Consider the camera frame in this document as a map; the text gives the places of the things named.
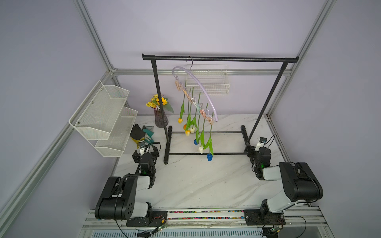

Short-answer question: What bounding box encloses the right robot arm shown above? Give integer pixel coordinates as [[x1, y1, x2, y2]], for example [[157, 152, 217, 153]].
[[245, 146, 323, 215]]

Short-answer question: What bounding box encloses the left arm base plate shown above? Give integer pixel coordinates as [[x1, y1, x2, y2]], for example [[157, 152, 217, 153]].
[[126, 210, 168, 227]]

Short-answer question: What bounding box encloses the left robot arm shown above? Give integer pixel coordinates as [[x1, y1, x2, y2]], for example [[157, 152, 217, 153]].
[[94, 142, 159, 223]]

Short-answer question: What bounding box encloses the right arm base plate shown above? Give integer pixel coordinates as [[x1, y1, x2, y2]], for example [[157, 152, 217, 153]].
[[244, 209, 285, 226]]

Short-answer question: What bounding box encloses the white tulip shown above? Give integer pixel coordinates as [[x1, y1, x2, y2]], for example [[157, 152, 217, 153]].
[[198, 103, 208, 154], [190, 101, 197, 133]]

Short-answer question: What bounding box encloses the purple ribbed vase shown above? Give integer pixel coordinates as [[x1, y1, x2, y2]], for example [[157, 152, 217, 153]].
[[154, 109, 169, 129]]

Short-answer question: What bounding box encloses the aluminium front rail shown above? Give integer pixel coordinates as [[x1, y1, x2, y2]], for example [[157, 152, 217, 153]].
[[79, 206, 334, 238]]

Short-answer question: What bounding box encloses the white mesh two-tier shelf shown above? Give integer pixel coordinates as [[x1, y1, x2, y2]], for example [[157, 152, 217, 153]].
[[68, 81, 138, 158]]

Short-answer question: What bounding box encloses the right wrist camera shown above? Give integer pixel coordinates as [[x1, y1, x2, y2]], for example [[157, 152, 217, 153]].
[[255, 137, 267, 152]]

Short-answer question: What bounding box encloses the sunflower bouquet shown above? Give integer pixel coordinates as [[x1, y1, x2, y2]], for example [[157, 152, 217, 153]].
[[146, 94, 174, 113]]

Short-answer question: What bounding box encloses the pale yellow tulip front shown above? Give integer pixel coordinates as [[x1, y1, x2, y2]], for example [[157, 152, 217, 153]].
[[185, 89, 194, 136]]

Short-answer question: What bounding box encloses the white wire wall basket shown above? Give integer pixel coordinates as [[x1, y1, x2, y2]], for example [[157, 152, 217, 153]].
[[186, 64, 230, 96]]

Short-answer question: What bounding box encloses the black clothes rack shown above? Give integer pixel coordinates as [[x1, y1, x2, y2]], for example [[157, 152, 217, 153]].
[[141, 54, 299, 165]]

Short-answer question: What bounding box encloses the green gardening glove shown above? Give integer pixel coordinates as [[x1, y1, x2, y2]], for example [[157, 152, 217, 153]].
[[142, 126, 154, 144]]

